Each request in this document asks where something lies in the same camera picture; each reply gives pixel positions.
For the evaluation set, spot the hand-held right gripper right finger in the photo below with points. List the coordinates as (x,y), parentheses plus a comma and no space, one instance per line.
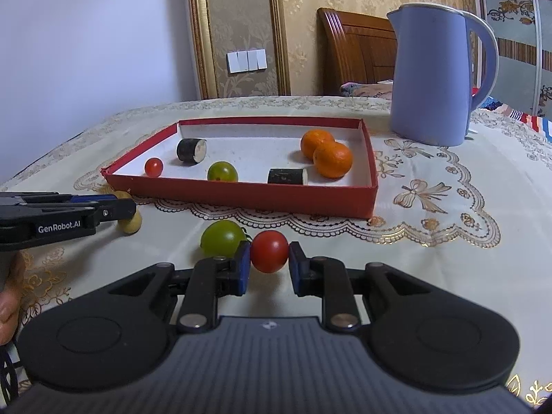
(297,272)

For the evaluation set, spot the small red tomato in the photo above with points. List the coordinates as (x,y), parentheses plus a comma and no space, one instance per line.
(154,167)

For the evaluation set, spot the blue electric kettle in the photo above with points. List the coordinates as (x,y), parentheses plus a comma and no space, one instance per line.
(431,77)

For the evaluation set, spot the gold wall frame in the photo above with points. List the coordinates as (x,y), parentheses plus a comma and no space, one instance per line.
(199,30)

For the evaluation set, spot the orange mandarin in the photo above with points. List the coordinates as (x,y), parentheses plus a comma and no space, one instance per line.
(312,141)
(333,160)

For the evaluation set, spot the large red tomato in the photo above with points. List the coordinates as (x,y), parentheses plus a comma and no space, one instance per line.
(269,252)

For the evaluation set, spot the white light switch panel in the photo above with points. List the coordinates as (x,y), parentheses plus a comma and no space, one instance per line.
(246,61)

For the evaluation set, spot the black sushi roll piece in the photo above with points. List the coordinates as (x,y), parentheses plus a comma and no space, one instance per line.
(189,151)

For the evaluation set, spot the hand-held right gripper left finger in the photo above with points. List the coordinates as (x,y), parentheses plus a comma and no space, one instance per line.
(243,269)

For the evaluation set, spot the pale yellow plum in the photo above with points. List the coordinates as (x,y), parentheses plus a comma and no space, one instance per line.
(130,225)

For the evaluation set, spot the striped colourful blanket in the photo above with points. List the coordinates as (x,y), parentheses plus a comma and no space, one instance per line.
(532,121)

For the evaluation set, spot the floral pillow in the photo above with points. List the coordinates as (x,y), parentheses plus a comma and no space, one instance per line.
(366,89)

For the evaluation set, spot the wooden bed headboard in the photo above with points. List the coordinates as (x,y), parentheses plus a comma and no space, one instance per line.
(358,51)

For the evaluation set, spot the red cardboard box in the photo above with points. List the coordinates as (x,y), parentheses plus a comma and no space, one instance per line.
(258,198)

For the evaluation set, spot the person's left hand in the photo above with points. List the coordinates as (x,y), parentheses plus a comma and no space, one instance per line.
(11,310)

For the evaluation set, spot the green tomato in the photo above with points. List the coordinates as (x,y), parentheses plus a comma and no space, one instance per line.
(220,238)
(222,172)

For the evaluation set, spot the floral glass wardrobe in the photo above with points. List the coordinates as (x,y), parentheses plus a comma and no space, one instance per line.
(517,17)

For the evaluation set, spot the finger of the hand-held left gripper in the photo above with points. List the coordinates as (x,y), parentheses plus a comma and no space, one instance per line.
(92,199)
(118,212)

